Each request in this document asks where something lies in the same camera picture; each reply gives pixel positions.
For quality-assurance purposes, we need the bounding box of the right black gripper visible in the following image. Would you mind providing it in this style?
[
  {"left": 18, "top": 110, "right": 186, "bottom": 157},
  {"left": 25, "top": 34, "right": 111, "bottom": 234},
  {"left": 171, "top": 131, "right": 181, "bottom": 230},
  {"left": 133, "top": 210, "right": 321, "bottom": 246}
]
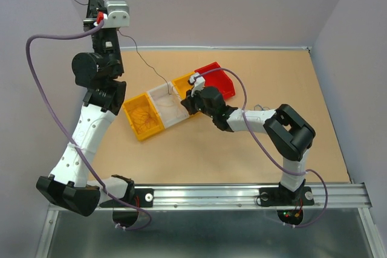
[{"left": 181, "top": 86, "right": 215, "bottom": 119}]

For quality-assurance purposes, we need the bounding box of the yellow wire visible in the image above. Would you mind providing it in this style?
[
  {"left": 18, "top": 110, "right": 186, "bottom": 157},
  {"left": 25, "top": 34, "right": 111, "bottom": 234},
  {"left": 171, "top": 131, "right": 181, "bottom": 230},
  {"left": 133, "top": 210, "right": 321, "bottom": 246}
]
[{"left": 157, "top": 94, "right": 182, "bottom": 120}]

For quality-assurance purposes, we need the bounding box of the pink wire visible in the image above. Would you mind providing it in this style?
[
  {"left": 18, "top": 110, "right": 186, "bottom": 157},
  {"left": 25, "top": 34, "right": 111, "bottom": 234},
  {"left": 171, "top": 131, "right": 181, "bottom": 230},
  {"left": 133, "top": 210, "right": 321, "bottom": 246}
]
[{"left": 131, "top": 105, "right": 158, "bottom": 134}]

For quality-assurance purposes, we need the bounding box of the dark purple wire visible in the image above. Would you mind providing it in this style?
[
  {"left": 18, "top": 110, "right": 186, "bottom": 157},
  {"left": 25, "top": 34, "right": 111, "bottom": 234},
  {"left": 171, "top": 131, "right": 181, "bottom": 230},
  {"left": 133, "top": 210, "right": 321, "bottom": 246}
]
[{"left": 72, "top": 0, "right": 178, "bottom": 95}]

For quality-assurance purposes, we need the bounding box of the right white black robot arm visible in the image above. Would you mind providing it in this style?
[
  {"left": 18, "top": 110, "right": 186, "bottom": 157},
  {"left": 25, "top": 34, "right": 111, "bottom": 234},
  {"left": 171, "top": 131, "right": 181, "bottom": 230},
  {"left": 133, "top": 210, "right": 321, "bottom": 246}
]
[{"left": 181, "top": 86, "right": 316, "bottom": 207}]

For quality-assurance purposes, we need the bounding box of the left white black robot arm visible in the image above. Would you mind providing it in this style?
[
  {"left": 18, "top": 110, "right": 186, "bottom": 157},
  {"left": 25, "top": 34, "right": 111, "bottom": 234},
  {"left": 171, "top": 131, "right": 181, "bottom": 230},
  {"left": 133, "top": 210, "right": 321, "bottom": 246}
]
[{"left": 25, "top": 0, "right": 129, "bottom": 216}]

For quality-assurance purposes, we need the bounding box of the far yellow plastic bin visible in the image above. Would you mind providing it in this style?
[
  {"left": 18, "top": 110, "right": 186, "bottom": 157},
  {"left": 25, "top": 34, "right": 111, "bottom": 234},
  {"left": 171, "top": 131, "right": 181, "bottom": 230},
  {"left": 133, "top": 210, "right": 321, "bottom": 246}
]
[{"left": 172, "top": 71, "right": 195, "bottom": 118}]

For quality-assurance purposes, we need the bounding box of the yellow plastic bin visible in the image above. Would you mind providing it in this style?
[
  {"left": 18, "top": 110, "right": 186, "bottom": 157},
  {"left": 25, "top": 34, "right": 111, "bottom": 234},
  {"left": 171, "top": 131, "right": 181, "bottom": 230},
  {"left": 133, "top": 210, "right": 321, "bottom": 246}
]
[
  {"left": 122, "top": 93, "right": 165, "bottom": 141},
  {"left": 172, "top": 71, "right": 195, "bottom": 118}
]

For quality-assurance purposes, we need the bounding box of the red plastic bin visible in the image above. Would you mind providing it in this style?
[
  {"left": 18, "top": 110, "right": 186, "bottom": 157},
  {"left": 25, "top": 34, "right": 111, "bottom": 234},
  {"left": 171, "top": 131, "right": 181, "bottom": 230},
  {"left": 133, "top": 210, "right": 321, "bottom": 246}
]
[{"left": 195, "top": 62, "right": 235, "bottom": 100}]

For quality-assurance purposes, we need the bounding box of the white plastic bin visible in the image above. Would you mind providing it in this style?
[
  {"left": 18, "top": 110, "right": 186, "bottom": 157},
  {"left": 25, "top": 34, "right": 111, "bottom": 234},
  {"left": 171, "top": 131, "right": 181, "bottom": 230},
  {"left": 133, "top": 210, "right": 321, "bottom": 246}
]
[{"left": 147, "top": 82, "right": 187, "bottom": 128}]

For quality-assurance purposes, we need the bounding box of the near yellow plastic bin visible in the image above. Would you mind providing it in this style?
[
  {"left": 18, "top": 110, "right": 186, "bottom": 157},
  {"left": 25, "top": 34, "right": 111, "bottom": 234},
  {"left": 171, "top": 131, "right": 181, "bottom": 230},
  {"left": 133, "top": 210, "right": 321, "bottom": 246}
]
[{"left": 122, "top": 93, "right": 165, "bottom": 141}]

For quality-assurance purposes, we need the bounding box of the grey metal front panel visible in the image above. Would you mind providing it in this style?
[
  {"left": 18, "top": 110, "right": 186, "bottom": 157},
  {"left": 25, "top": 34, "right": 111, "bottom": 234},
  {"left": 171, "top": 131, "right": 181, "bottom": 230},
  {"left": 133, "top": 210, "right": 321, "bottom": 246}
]
[{"left": 37, "top": 208, "right": 384, "bottom": 257}]

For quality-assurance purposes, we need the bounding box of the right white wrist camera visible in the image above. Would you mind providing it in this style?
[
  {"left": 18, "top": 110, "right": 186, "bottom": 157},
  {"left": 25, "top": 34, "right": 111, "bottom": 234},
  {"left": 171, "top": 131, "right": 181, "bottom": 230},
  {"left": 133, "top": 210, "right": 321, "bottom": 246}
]
[{"left": 188, "top": 73, "right": 206, "bottom": 96}]

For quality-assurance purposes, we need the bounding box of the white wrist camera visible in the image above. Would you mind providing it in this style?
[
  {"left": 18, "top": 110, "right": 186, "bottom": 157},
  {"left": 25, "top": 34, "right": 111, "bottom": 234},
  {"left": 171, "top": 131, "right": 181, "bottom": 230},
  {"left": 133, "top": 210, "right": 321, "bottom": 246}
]
[
  {"left": 188, "top": 73, "right": 206, "bottom": 96},
  {"left": 93, "top": 1, "right": 130, "bottom": 28}
]

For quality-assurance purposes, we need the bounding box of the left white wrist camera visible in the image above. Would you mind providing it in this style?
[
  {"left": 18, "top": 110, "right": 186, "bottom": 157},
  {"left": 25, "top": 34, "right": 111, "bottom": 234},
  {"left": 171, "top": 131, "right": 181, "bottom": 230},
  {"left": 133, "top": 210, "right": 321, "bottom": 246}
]
[{"left": 93, "top": 1, "right": 130, "bottom": 28}]

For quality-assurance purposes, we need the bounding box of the aluminium back rail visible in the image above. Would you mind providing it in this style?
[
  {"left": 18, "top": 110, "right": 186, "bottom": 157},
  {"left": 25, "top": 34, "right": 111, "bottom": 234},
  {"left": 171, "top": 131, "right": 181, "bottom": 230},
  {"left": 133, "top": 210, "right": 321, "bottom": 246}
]
[{"left": 121, "top": 46, "right": 311, "bottom": 53}]

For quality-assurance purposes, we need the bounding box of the aluminium rail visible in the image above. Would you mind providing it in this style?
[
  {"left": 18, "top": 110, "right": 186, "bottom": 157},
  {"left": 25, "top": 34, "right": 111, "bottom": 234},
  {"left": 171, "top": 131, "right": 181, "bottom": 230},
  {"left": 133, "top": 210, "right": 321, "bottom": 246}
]
[
  {"left": 121, "top": 46, "right": 311, "bottom": 53},
  {"left": 48, "top": 182, "right": 372, "bottom": 211}
]

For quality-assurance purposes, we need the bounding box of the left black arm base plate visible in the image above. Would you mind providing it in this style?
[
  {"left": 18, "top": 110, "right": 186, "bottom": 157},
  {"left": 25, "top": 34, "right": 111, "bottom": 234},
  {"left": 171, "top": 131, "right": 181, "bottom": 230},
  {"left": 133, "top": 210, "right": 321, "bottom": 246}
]
[{"left": 99, "top": 187, "right": 154, "bottom": 208}]

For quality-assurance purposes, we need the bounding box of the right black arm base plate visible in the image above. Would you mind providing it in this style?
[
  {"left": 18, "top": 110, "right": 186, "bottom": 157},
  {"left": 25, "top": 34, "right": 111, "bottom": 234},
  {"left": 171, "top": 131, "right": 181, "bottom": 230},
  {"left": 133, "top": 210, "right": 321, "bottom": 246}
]
[{"left": 256, "top": 187, "right": 314, "bottom": 207}]

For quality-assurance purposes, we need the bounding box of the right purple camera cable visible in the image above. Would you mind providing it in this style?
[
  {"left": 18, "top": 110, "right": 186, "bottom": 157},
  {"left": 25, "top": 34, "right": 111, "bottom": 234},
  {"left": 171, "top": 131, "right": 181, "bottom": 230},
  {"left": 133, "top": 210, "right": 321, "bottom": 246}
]
[{"left": 193, "top": 68, "right": 329, "bottom": 228}]

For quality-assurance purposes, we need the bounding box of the aluminium front rail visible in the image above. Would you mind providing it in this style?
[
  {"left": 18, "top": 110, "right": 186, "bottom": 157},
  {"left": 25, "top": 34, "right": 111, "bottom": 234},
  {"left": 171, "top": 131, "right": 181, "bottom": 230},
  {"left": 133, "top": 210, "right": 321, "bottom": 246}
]
[{"left": 48, "top": 182, "right": 372, "bottom": 211}]

